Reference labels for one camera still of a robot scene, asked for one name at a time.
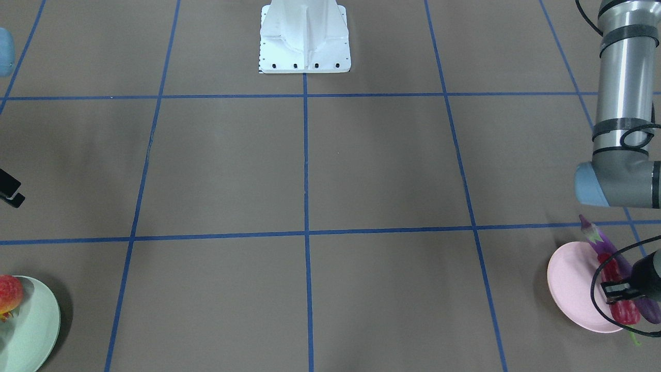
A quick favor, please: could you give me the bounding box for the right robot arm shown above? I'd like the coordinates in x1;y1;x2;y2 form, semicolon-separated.
1;28;26;209

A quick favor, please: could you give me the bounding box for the green plate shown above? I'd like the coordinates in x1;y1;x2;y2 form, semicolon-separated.
1;275;61;371

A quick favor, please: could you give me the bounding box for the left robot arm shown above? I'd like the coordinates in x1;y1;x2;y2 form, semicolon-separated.
574;1;660;209

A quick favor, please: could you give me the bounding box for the pink plate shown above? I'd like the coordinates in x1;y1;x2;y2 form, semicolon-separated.
547;242;622;334

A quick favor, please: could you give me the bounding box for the red chili pepper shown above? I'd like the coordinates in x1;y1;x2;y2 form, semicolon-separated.
600;256;641;326

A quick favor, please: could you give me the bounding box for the black camera cable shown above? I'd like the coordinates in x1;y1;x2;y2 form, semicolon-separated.
590;243;661;337

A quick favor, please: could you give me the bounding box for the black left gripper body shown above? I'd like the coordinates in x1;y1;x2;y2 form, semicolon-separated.
631;250;660;302

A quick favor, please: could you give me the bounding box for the purple eggplant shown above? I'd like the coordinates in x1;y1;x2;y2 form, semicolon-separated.
579;214;660;325

